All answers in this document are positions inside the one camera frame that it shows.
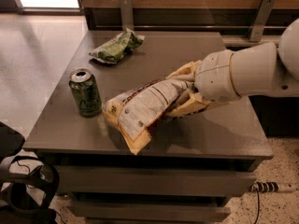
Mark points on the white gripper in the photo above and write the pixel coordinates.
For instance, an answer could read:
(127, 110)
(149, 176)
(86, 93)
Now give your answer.
(214, 76)

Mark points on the brown chip bag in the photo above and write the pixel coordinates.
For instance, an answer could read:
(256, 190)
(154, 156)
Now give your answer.
(134, 111)

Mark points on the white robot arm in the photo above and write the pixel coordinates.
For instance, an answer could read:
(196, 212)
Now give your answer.
(268, 69)

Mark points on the green chip bag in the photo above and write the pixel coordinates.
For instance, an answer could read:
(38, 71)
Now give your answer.
(116, 48)

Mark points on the green soda can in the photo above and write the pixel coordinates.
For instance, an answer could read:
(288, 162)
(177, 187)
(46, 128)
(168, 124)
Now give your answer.
(85, 92)

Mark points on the grey drawer cabinet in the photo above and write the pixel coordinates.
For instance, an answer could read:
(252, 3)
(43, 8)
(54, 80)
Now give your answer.
(228, 138)

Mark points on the white power strip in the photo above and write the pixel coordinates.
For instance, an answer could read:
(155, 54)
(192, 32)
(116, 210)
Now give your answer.
(272, 186)

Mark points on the upper grey drawer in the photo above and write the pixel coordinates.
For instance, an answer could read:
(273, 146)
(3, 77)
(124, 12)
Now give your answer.
(153, 181)

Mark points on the grey drawer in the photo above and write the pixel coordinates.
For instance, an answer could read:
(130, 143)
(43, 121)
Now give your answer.
(153, 181)
(149, 212)

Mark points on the lower grey drawer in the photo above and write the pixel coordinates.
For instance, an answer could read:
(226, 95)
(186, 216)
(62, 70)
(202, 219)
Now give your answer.
(149, 212)

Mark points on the right metal wall bracket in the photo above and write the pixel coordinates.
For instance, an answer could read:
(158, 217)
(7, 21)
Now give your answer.
(262, 15)

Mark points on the metal wall bracket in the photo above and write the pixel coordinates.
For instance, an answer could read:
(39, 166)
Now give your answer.
(262, 15)
(127, 15)

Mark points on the left metal wall bracket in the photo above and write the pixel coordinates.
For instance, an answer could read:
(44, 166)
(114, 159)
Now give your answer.
(127, 15)

